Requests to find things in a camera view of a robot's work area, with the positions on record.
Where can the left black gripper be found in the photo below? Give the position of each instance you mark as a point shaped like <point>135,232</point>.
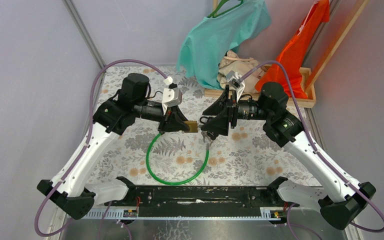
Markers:
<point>172,121</point>

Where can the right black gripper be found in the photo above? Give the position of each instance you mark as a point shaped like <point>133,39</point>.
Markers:
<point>219,123</point>

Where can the brass padlock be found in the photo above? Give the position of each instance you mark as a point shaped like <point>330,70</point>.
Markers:
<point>191,127</point>

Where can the green cable lock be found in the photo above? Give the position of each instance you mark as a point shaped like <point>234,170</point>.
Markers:
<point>175,159</point>

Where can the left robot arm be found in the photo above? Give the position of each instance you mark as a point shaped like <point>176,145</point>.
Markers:
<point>69,189</point>

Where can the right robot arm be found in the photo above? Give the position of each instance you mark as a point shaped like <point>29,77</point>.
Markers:
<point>342,196</point>

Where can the black padlock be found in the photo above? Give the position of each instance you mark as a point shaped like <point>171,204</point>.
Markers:
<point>204,119</point>

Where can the black head keys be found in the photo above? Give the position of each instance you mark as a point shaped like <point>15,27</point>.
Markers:
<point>208,143</point>

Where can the floral table mat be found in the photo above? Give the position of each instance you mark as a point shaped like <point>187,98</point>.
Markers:
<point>246,157</point>

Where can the beige crumpled cloth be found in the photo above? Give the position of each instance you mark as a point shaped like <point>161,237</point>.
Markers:
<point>231,62</point>

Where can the teal t-shirt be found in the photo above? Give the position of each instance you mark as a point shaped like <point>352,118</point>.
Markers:
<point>207,43</point>

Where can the orange t-shirt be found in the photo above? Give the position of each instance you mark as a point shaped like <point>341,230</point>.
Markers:
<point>293,53</point>

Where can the green clothes hanger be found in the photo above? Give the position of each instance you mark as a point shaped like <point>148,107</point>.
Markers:
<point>221,7</point>

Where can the wooden rack pole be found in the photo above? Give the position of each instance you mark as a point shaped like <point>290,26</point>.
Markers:
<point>347,24</point>

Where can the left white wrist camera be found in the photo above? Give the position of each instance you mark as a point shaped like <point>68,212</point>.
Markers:
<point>172,96</point>

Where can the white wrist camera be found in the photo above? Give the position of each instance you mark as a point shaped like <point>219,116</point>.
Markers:
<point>236,81</point>
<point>172,96</point>

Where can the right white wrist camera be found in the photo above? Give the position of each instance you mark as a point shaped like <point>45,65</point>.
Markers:
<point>236,81</point>

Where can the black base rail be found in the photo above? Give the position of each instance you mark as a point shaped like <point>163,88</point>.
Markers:
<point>229,202</point>

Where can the aluminium corner post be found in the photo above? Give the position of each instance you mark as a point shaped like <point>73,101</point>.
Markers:
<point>82,28</point>

